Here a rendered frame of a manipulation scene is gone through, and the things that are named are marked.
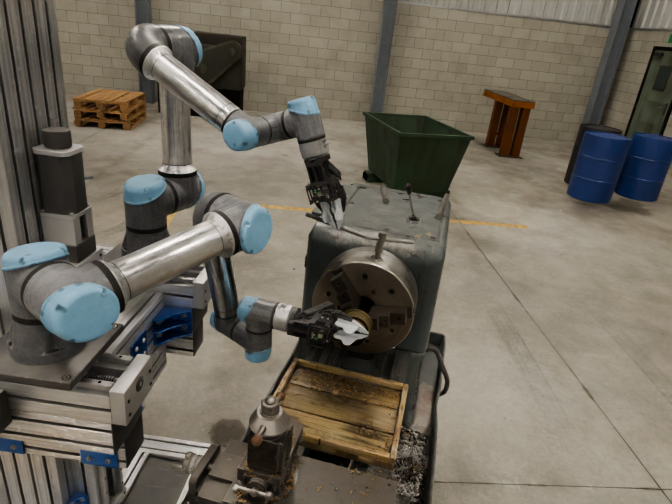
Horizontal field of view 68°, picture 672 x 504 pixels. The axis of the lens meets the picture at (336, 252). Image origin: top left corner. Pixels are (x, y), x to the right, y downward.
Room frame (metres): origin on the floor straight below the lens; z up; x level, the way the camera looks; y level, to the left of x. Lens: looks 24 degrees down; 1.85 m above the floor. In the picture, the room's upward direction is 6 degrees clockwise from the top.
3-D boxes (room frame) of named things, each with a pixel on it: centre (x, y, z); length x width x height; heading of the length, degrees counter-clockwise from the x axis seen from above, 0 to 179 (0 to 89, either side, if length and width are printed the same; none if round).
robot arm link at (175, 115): (1.50, 0.52, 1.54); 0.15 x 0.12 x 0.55; 156
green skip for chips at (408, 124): (6.39, -0.80, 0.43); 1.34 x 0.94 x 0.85; 17
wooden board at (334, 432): (1.10, -0.05, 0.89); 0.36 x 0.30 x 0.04; 79
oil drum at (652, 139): (7.37, -4.35, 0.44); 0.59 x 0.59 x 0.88
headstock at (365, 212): (1.76, -0.17, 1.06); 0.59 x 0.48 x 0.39; 169
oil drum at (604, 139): (6.99, -3.48, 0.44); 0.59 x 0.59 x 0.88
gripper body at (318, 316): (1.16, 0.04, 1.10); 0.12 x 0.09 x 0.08; 77
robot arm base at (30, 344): (0.88, 0.60, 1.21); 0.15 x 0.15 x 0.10
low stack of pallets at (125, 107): (8.49, 4.00, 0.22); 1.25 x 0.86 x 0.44; 8
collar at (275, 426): (0.77, 0.09, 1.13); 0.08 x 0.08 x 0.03
